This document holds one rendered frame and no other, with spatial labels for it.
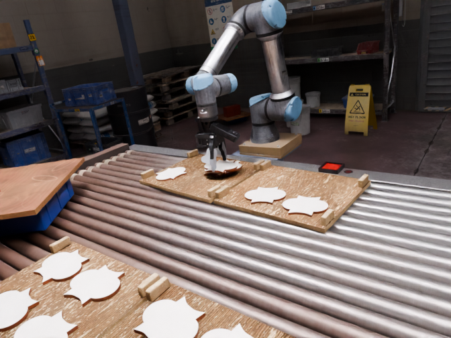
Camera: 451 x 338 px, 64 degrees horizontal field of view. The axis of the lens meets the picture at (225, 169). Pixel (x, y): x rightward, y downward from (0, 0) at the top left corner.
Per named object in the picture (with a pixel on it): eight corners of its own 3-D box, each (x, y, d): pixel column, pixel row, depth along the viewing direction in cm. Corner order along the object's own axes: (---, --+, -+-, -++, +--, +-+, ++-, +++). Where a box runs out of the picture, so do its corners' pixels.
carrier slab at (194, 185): (198, 156, 176) (197, 153, 176) (268, 168, 150) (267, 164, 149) (139, 184, 153) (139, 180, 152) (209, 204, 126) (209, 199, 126)
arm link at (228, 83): (217, 72, 148) (197, 78, 140) (237, 71, 140) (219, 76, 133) (220, 92, 150) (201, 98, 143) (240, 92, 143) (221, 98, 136)
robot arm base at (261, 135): (258, 135, 197) (256, 117, 194) (284, 135, 190) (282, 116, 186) (245, 143, 185) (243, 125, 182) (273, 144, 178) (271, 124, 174)
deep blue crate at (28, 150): (39, 153, 531) (31, 129, 518) (52, 157, 506) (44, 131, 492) (3, 165, 497) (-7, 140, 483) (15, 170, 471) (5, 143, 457)
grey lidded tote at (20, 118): (32, 119, 514) (26, 103, 506) (47, 119, 496) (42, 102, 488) (-3, 130, 475) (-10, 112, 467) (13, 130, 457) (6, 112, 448)
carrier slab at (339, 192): (270, 167, 150) (269, 164, 149) (370, 184, 124) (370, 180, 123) (213, 204, 126) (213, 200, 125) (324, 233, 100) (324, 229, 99)
